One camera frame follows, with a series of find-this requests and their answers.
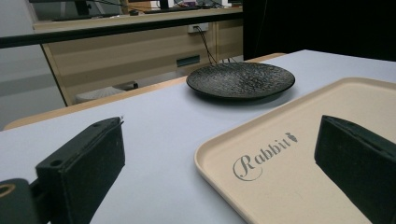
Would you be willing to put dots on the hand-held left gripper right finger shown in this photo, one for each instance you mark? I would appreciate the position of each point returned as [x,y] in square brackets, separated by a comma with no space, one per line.
[358,161]

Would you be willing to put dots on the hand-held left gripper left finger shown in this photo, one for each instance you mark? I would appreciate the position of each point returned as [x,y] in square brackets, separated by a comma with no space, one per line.
[84,161]

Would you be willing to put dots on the beige plastic tray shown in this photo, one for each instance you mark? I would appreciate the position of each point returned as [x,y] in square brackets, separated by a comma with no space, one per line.
[299,161]

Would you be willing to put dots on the black curtain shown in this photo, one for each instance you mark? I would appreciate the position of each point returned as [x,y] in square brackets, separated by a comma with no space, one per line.
[317,28]

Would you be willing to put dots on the black textured plate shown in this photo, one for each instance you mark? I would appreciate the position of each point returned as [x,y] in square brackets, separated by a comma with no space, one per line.
[239,80]

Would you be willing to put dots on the white wall socket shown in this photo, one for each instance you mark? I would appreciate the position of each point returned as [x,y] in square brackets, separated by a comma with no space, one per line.
[197,28]

